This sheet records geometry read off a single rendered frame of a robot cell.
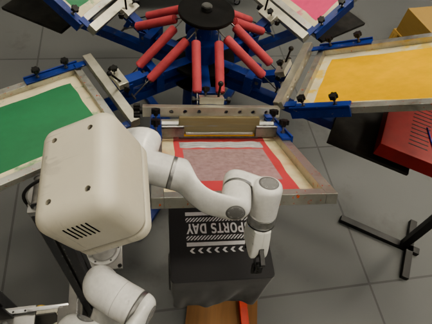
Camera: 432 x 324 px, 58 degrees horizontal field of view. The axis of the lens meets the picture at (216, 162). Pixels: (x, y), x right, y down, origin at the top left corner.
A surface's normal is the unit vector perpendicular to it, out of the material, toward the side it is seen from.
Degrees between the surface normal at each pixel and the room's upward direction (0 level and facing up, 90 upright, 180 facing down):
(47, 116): 0
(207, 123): 57
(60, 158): 26
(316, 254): 0
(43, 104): 0
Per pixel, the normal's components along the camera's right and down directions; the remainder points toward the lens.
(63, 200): -0.33, -0.49
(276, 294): 0.11, -0.58
